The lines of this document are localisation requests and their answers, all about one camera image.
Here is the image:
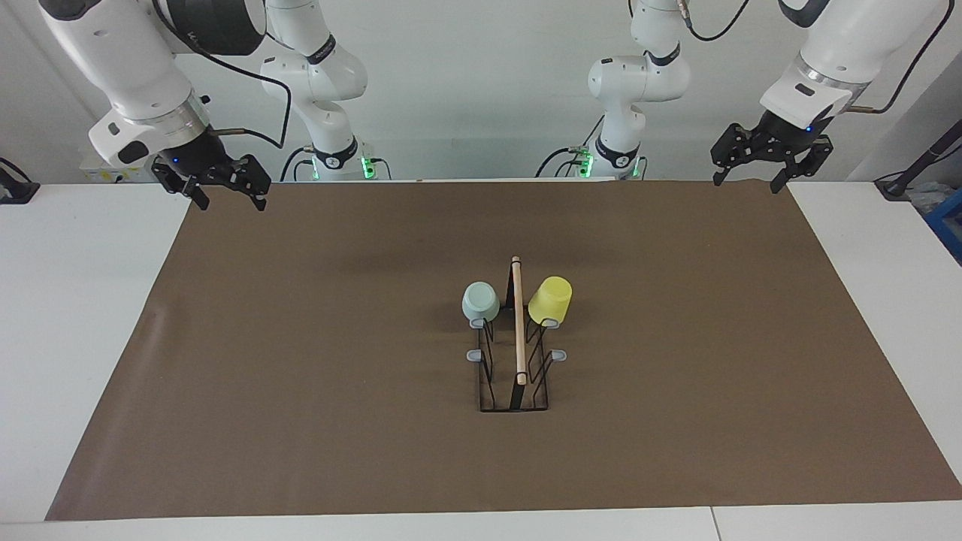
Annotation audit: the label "yellow plastic cup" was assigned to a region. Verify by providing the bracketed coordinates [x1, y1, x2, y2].
[528, 276, 573, 328]

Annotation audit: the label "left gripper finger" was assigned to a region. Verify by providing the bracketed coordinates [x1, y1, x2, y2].
[711, 124, 752, 186]
[770, 137, 833, 195]

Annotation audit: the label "black left base cables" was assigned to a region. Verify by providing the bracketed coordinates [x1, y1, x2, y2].
[535, 113, 604, 180]

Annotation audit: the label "green plastic cup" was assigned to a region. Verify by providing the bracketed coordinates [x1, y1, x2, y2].
[461, 282, 501, 329]

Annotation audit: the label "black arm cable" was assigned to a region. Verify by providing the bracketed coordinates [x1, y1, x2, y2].
[676, 0, 949, 115]
[150, 0, 294, 150]

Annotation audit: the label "black clamp mount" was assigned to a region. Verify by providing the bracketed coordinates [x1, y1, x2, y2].
[0, 156, 40, 205]

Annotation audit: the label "white wall socket box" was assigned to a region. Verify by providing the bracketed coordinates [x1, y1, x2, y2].
[79, 147, 162, 183]

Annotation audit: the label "clear plastic bag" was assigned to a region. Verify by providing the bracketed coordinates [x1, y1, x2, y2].
[906, 184, 949, 219]

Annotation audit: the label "black camera stand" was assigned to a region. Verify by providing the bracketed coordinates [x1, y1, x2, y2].
[876, 120, 962, 200]

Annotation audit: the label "blue storage box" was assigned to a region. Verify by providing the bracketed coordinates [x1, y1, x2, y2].
[926, 188, 962, 264]

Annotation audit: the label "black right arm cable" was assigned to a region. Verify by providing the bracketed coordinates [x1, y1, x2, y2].
[150, 0, 294, 150]

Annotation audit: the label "brown table mat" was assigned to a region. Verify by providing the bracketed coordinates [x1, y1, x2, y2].
[45, 180, 962, 521]

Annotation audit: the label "black wire cup rack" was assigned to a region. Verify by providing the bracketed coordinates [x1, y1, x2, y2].
[467, 256, 567, 413]

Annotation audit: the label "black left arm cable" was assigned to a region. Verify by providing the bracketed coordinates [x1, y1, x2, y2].
[676, 0, 949, 115]

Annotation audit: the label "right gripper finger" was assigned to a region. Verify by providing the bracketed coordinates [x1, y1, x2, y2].
[225, 154, 272, 211]
[153, 164, 213, 212]

